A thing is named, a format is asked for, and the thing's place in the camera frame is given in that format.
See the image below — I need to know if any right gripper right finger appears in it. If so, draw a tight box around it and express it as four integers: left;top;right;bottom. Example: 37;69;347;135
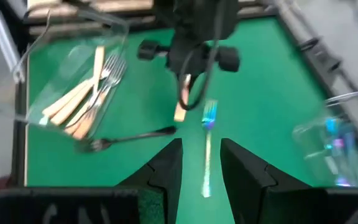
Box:
220;138;312;224

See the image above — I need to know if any clear plastic bin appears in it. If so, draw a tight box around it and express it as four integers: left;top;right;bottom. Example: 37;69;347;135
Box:
292;91;358;189
0;7;130;141

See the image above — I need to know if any green felt mat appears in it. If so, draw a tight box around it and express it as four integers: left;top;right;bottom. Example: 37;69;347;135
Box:
26;17;358;224

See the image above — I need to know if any dark silver fork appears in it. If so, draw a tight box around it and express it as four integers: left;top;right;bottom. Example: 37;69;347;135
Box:
75;126;177;154

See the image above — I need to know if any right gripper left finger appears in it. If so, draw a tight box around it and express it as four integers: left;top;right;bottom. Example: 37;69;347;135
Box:
116;138;183;224

